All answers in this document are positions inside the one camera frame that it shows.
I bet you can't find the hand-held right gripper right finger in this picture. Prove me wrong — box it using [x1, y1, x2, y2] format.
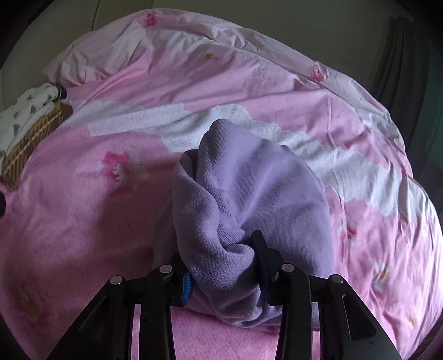
[251, 230, 404, 360]

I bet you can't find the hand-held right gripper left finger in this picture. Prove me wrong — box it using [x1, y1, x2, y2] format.
[47, 264, 194, 360]

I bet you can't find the purple sweatshirt with green print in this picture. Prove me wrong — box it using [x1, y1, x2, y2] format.
[172, 119, 336, 329]

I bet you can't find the white heart-print folded garment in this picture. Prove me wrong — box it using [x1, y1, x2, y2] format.
[0, 83, 66, 157]

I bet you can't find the pink floral blanket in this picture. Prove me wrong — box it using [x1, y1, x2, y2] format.
[0, 9, 443, 360]

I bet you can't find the white wardrobe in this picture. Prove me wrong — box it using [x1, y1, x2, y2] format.
[0, 0, 102, 116]

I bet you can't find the green curtain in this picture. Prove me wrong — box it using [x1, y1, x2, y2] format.
[367, 16, 443, 120]

